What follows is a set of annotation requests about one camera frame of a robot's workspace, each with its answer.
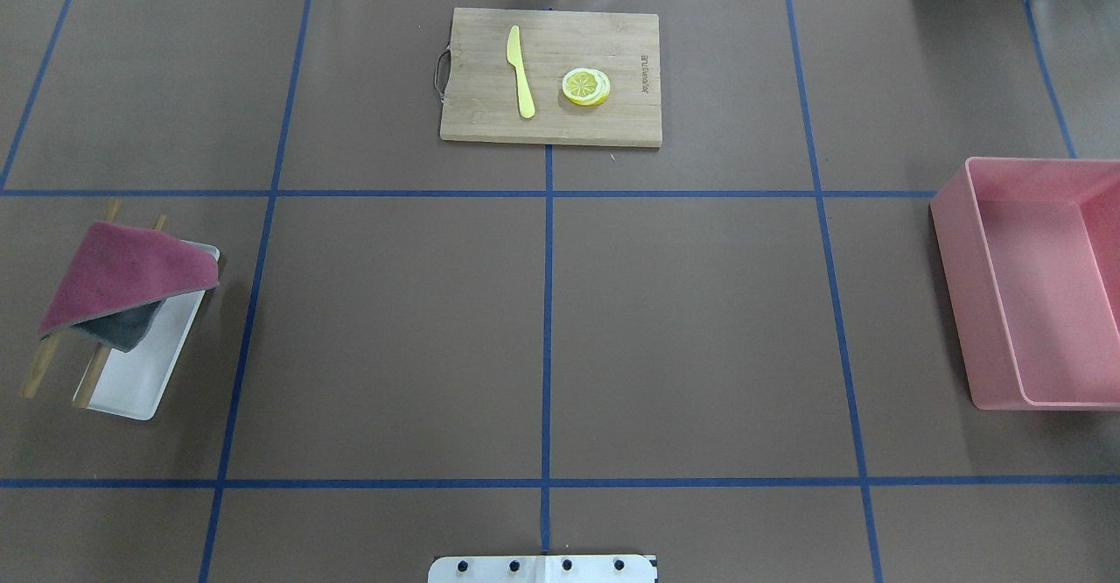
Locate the pink and grey cleaning cloth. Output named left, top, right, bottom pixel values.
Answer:
left=38, top=220, right=220, bottom=352

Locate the lemon slice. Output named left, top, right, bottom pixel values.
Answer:
left=561, top=67, right=612, bottom=107

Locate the bamboo cutting board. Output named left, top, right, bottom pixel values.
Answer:
left=439, top=6, right=663, bottom=149

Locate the yellow plastic knife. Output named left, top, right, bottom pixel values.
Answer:
left=505, top=25, right=536, bottom=119

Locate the white rectangular tray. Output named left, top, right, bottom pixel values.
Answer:
left=73, top=291, right=204, bottom=420

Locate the pink plastic bin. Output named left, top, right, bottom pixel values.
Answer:
left=928, top=157, right=1119, bottom=411

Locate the white metal base plate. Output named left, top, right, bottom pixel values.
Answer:
left=427, top=554, right=659, bottom=582

